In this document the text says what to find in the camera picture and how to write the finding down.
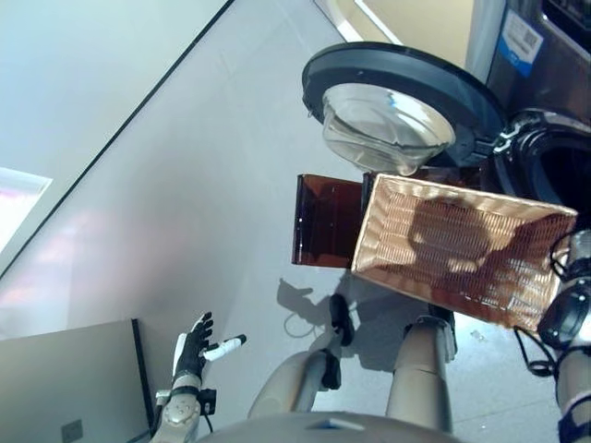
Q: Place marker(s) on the left five-finger robot hand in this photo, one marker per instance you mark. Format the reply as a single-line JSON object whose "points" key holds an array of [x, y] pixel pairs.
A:
{"points": [[191, 350]]}

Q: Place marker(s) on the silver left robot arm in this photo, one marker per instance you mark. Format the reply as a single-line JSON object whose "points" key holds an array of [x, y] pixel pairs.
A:
{"points": [[180, 413]]}

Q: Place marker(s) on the dark grey washing machine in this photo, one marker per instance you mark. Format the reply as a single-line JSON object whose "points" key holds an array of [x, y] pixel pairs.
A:
{"points": [[549, 115]]}

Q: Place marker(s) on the grey box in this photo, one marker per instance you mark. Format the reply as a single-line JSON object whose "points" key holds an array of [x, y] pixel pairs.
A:
{"points": [[60, 369]]}

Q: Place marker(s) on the silver robot torso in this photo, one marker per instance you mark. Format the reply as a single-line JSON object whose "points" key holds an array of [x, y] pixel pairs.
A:
{"points": [[332, 429]]}

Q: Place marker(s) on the silver right robot leg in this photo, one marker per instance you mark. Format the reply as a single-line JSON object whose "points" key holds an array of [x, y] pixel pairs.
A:
{"points": [[420, 374]]}

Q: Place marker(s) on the wicker laundry basket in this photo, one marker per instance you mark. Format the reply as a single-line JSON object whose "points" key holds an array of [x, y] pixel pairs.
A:
{"points": [[438, 249]]}

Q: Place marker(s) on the round glass washer door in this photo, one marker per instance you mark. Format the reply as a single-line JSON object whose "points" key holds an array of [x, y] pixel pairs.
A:
{"points": [[406, 83]]}

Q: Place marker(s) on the white counter cabinet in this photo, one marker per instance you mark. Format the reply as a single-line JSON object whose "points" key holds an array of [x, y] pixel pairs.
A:
{"points": [[392, 18]]}

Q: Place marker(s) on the blue white barcode sticker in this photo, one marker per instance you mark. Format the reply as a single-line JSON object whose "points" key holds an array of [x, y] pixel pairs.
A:
{"points": [[522, 44]]}

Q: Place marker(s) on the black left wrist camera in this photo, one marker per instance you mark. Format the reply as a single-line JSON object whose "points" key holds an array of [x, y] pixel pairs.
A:
{"points": [[208, 401]]}

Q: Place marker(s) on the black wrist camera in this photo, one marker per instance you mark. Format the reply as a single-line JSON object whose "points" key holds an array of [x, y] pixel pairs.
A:
{"points": [[208, 401], [561, 318]]}

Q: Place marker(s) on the grey wall socket plate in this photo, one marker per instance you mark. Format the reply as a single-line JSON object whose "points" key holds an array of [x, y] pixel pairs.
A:
{"points": [[71, 431]]}

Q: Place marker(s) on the white framed wall panel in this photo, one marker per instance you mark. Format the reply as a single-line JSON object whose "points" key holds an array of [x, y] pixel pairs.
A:
{"points": [[18, 203]]}

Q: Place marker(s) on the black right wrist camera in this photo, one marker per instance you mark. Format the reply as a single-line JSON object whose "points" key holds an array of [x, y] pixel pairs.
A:
{"points": [[561, 318]]}

